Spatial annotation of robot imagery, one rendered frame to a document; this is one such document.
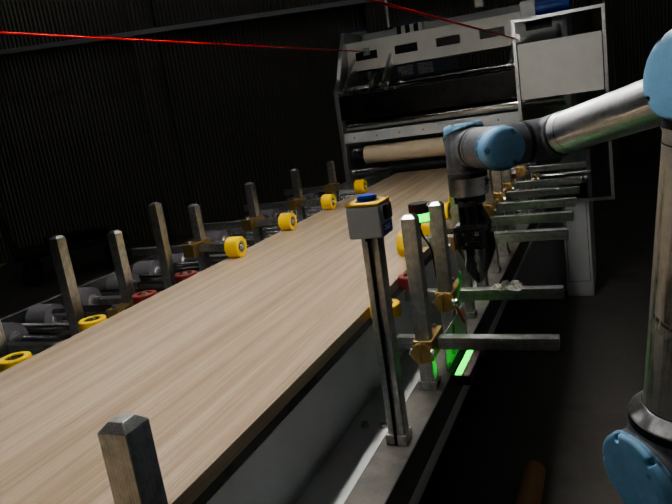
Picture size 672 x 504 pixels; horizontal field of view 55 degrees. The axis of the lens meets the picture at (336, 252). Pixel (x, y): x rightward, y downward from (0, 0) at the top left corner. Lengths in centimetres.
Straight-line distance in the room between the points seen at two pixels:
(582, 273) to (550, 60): 133
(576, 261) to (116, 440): 391
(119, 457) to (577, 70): 380
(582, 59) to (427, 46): 106
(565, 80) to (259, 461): 333
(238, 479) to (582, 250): 342
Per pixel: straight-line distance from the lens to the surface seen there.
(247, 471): 128
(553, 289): 181
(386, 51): 474
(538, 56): 422
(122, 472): 69
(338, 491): 146
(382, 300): 130
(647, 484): 113
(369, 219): 124
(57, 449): 128
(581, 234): 435
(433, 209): 176
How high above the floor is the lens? 141
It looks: 13 degrees down
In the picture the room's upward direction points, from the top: 9 degrees counter-clockwise
